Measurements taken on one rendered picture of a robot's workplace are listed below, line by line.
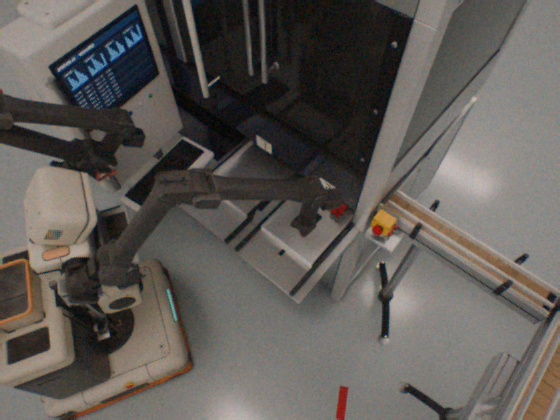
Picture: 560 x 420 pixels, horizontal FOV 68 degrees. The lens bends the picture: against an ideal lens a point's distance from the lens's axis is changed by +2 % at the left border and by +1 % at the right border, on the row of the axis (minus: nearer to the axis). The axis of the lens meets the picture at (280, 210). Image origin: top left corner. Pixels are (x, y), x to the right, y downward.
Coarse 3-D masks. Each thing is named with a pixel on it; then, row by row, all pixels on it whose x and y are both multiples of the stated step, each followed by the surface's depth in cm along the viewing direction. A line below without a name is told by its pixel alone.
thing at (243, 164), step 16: (256, 144) 191; (240, 160) 186; (256, 160) 186; (272, 160) 186; (224, 176) 181; (240, 176) 181; (256, 176) 181; (272, 176) 181; (288, 176) 179; (240, 208) 169
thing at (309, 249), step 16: (288, 208) 172; (320, 208) 172; (352, 208) 172; (272, 224) 168; (288, 224) 168; (320, 224) 168; (336, 224) 168; (288, 240) 165; (304, 240) 165; (320, 240) 165; (304, 256) 161; (320, 256) 160
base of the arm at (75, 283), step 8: (72, 272) 123; (80, 272) 120; (88, 272) 120; (72, 280) 120; (80, 280) 119; (88, 280) 118; (96, 280) 120; (72, 288) 120; (80, 288) 119; (88, 288) 120; (96, 288) 122; (72, 296) 118; (80, 296) 120; (88, 296) 122; (96, 296) 125
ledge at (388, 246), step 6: (366, 234) 166; (372, 234) 166; (396, 234) 166; (402, 234) 166; (372, 240) 166; (378, 240) 165; (384, 240) 165; (390, 240) 165; (396, 240) 165; (384, 246) 163; (390, 246) 163; (390, 252) 163
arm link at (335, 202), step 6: (330, 192) 131; (336, 192) 131; (318, 198) 123; (324, 198) 124; (330, 198) 130; (336, 198) 131; (312, 204) 126; (318, 204) 126; (330, 204) 131; (336, 204) 132
